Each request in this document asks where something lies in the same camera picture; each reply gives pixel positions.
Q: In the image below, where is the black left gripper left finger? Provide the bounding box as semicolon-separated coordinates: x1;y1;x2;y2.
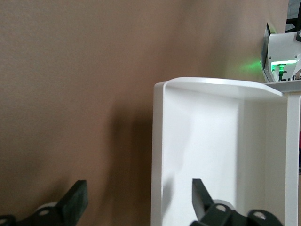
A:
0;180;89;226

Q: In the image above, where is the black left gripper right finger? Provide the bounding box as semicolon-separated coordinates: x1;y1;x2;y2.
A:
191;178;283;226

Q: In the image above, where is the white drawer cabinet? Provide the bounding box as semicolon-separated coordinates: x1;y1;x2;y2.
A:
264;81;301;226

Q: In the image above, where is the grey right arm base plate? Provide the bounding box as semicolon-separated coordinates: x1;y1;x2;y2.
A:
260;22;279;83

